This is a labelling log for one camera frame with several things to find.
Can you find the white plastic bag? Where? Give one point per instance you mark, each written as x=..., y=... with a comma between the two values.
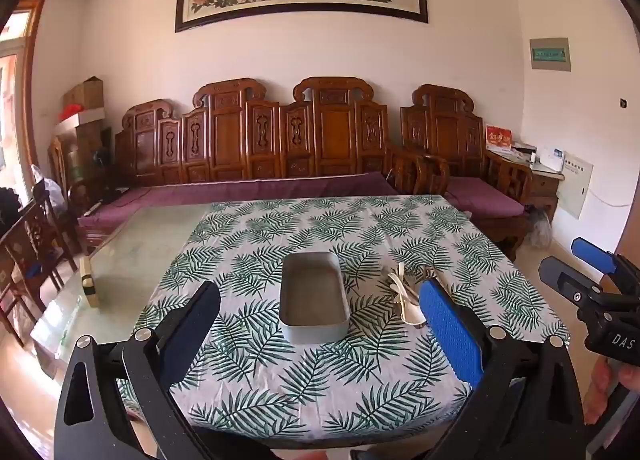
x=47, y=187

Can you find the green leaf print tablecloth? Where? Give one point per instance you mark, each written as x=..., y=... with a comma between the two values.
x=280, y=390

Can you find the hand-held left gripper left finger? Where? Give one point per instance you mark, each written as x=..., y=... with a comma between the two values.
x=192, y=325

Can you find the person's right hand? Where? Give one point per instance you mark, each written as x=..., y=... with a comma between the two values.
x=597, y=390

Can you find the clear plastic bag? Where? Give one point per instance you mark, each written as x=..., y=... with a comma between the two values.
x=539, y=230

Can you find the beige wooden fork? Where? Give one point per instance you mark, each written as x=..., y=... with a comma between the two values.
x=399, y=276

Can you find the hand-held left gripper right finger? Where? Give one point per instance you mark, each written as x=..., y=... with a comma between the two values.
x=450, y=335

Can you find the beige wooden spoon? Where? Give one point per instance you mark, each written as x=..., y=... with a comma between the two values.
x=411, y=315

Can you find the dark wooden chair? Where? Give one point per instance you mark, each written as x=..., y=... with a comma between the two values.
x=30, y=250

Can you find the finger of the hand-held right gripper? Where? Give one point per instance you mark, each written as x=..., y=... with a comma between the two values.
x=594, y=254
x=562, y=277

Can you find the carved wooden sofa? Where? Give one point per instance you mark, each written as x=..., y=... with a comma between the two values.
x=235, y=140

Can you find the large brown cardboard box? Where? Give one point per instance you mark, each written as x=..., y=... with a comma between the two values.
x=90, y=150

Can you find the wooden side table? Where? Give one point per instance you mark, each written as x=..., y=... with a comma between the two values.
x=545, y=185

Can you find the grey metal tray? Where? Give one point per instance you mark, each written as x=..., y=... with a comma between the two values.
x=312, y=295

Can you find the white and red box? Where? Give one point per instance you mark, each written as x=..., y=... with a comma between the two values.
x=80, y=118

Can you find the grey wall panel box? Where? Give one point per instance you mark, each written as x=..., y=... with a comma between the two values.
x=550, y=54

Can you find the purple sofa cushion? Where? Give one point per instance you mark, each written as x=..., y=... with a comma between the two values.
x=240, y=187

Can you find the carved wooden armchair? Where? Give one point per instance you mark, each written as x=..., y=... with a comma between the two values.
x=445, y=135

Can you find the wooden door frame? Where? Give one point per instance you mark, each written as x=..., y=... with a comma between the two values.
x=31, y=80

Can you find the white wall panel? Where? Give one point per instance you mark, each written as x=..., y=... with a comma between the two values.
x=575, y=185

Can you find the white desk phone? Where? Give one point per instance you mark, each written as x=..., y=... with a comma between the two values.
x=551, y=159

